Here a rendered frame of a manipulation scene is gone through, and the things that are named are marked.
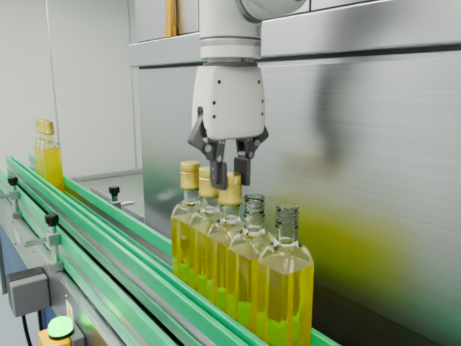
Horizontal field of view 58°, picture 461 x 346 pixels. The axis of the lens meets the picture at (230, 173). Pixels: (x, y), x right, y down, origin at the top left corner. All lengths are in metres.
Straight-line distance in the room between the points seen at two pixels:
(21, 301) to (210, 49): 0.79
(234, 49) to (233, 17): 0.04
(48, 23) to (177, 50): 5.60
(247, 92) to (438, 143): 0.25
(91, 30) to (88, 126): 1.39
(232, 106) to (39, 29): 5.99
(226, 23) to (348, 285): 0.41
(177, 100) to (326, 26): 0.49
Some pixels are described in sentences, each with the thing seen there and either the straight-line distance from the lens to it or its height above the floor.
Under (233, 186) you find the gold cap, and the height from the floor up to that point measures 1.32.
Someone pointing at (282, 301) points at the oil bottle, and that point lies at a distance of 0.54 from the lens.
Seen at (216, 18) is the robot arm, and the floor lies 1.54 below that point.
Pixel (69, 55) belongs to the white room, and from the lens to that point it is 6.56.
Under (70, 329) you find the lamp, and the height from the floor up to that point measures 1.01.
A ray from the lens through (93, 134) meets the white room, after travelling 6.67.
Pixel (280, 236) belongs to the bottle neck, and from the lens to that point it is 0.53.
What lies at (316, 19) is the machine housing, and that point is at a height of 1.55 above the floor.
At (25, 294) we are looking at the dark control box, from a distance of 1.12.
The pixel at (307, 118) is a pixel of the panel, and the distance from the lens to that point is 0.65.
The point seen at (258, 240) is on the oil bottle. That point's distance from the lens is 0.56.
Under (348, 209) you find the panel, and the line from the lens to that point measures 0.62.
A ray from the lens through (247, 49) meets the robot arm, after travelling 0.56.
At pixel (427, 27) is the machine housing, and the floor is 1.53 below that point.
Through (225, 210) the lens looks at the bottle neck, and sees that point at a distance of 0.61.
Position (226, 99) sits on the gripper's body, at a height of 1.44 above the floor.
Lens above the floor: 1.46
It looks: 12 degrees down
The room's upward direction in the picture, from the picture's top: straight up
